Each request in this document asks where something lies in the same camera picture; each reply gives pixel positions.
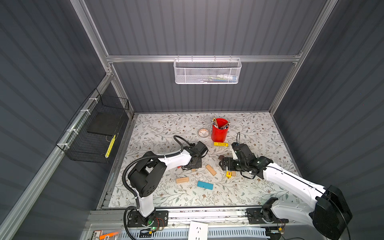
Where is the left black corrugated cable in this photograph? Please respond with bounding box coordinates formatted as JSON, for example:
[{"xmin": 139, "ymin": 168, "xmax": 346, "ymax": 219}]
[{"xmin": 121, "ymin": 134, "xmax": 193, "ymax": 240}]

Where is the black foam pad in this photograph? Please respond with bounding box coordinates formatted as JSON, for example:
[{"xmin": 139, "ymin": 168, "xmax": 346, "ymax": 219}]
[{"xmin": 87, "ymin": 113, "xmax": 121, "ymax": 137}]

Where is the natural wood block diagonal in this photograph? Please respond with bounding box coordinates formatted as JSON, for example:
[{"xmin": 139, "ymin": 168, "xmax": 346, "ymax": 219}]
[{"xmin": 206, "ymin": 165, "xmax": 217, "ymax": 176}]

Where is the white wire mesh basket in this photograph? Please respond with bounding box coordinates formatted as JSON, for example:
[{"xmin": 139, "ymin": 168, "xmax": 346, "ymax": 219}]
[{"xmin": 173, "ymin": 57, "xmax": 242, "ymax": 85}]

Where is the yellow ruler in basket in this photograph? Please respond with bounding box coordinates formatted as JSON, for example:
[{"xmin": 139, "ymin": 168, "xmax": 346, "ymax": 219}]
[{"xmin": 105, "ymin": 135, "xmax": 117, "ymax": 159}]

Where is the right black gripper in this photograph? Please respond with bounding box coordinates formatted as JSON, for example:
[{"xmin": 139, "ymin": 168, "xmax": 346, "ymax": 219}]
[{"xmin": 218, "ymin": 156, "xmax": 246, "ymax": 171}]

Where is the teal wooden block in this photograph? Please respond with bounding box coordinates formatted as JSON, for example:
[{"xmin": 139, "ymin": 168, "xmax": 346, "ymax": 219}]
[{"xmin": 197, "ymin": 181, "xmax": 214, "ymax": 190}]

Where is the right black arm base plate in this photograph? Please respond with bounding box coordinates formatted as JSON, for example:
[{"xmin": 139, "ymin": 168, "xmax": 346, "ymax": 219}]
[{"xmin": 245, "ymin": 208, "xmax": 289, "ymax": 224}]

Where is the red pencil cup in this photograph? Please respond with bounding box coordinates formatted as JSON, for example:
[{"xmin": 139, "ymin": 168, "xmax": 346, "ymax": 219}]
[{"xmin": 211, "ymin": 118, "xmax": 230, "ymax": 143}]

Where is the orange tool handle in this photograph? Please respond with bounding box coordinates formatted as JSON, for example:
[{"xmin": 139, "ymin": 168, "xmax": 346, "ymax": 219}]
[{"xmin": 99, "ymin": 232, "xmax": 120, "ymax": 240}]

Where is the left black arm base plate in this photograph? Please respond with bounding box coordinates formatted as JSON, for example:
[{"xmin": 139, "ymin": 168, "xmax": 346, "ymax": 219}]
[{"xmin": 126, "ymin": 210, "xmax": 169, "ymax": 228}]

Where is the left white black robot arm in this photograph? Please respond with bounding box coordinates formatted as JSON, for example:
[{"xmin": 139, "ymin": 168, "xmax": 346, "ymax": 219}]
[{"xmin": 122, "ymin": 141, "xmax": 208, "ymax": 219}]

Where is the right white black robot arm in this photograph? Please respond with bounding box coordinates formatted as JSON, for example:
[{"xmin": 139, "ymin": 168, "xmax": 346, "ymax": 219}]
[{"xmin": 219, "ymin": 143, "xmax": 353, "ymax": 240}]

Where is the clear tape roll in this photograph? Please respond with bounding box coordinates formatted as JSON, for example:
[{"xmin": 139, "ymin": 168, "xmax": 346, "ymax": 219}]
[{"xmin": 198, "ymin": 128, "xmax": 210, "ymax": 138}]

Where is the white power socket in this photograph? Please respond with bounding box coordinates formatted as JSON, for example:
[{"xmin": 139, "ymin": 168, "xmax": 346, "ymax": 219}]
[{"xmin": 188, "ymin": 221, "xmax": 209, "ymax": 240}]

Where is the black wire mesh basket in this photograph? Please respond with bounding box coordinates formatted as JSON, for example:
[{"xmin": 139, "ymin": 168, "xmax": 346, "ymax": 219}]
[{"xmin": 57, "ymin": 90, "xmax": 130, "ymax": 164}]

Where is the yellow marker pen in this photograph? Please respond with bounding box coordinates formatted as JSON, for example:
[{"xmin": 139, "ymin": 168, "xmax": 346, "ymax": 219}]
[{"xmin": 214, "ymin": 142, "xmax": 229, "ymax": 147}]

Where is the floral table mat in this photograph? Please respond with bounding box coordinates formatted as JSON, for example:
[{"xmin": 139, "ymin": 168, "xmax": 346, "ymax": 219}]
[{"xmin": 122, "ymin": 112, "xmax": 302, "ymax": 207}]

